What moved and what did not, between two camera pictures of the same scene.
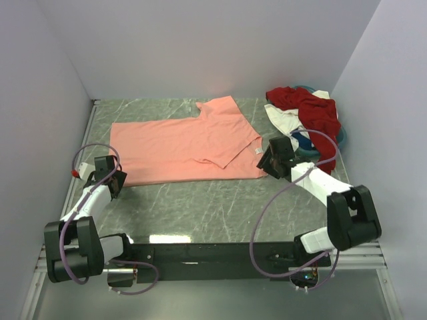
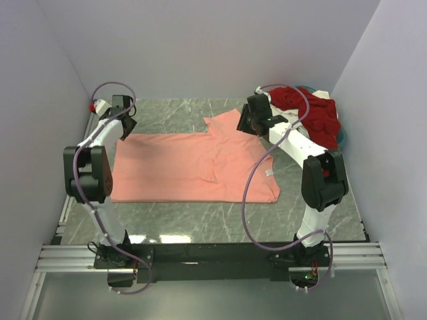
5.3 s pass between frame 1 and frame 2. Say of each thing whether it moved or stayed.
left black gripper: moved
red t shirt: stayed
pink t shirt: moved
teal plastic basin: stayed
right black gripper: moved
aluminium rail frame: stayed
